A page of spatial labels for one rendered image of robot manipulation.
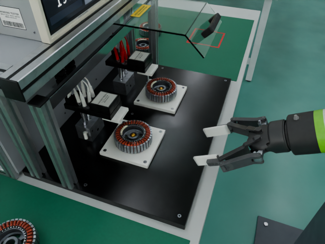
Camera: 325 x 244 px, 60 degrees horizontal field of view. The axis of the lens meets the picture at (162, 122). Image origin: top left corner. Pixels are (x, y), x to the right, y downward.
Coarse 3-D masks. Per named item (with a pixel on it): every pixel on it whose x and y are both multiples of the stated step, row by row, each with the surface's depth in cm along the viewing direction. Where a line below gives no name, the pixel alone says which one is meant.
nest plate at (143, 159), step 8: (152, 128) 88; (112, 136) 86; (152, 136) 86; (160, 136) 86; (104, 144) 83; (112, 144) 83; (152, 144) 83; (104, 152) 81; (112, 152) 81; (120, 152) 81; (144, 152) 81; (152, 152) 81; (120, 160) 80; (128, 160) 79; (136, 160) 79; (144, 160) 79
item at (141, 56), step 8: (112, 56) 98; (136, 56) 93; (144, 56) 93; (112, 64) 95; (120, 64) 94; (128, 64) 93; (136, 64) 92; (144, 64) 91; (152, 64) 97; (120, 72) 98; (144, 72) 93; (152, 72) 93
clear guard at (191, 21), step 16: (144, 0) 90; (160, 0) 90; (176, 0) 90; (192, 0) 90; (128, 16) 81; (144, 16) 81; (160, 16) 81; (176, 16) 81; (192, 16) 81; (208, 16) 87; (176, 32) 74; (192, 32) 76; (208, 48) 79
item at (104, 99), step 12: (96, 96) 78; (108, 96) 78; (72, 108) 79; (84, 108) 77; (96, 108) 76; (108, 108) 74; (120, 108) 80; (84, 120) 82; (108, 120) 77; (120, 120) 77
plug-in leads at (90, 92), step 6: (84, 90) 79; (90, 90) 78; (66, 96) 78; (72, 96) 78; (78, 96) 77; (84, 96) 80; (90, 96) 78; (66, 102) 79; (72, 102) 79; (78, 102) 79; (84, 102) 76
